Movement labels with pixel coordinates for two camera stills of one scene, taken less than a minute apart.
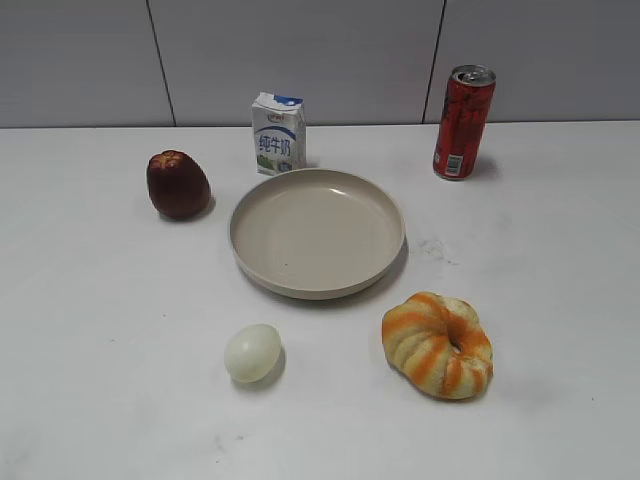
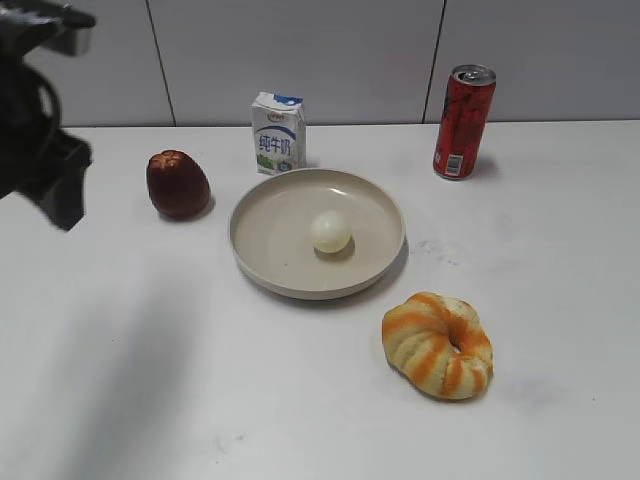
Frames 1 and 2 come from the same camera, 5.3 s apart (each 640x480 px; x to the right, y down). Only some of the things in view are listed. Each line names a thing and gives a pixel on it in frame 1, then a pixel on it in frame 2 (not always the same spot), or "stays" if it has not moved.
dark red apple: (178, 187) stays
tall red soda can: (468, 97) stays
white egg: (252, 352) to (330, 231)
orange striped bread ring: (438, 345) stays
